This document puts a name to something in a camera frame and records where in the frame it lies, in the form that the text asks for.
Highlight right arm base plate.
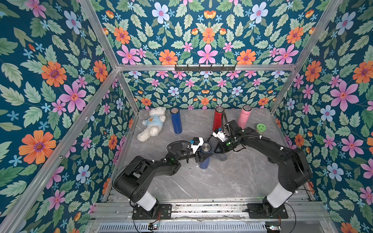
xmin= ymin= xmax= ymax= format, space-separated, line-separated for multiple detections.
xmin=245 ymin=203 xmax=288 ymax=219

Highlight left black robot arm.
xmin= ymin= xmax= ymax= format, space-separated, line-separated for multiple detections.
xmin=112 ymin=137 xmax=213 ymax=213

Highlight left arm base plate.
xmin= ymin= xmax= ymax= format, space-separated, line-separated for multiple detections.
xmin=132 ymin=203 xmax=172 ymax=220

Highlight blue thermos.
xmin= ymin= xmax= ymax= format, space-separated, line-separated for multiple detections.
xmin=170 ymin=108 xmax=182 ymax=134
xmin=199 ymin=142 xmax=213 ymax=170

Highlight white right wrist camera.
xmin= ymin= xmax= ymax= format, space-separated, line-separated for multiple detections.
xmin=212 ymin=131 xmax=228 ymax=142

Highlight black hook rail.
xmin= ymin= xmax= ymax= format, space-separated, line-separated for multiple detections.
xmin=174 ymin=65 xmax=236 ymax=72

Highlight green round lid container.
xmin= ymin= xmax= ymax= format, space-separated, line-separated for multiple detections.
xmin=256 ymin=123 xmax=267 ymax=135

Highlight red thermos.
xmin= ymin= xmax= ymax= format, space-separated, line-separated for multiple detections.
xmin=212 ymin=106 xmax=225 ymax=131

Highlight pink thermos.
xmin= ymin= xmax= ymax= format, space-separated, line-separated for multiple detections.
xmin=238 ymin=105 xmax=252 ymax=129

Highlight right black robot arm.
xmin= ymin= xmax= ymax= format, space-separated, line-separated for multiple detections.
xmin=212 ymin=120 xmax=312 ymax=213

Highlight white teddy bear toy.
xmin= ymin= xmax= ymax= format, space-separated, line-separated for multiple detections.
xmin=137 ymin=107 xmax=166 ymax=142

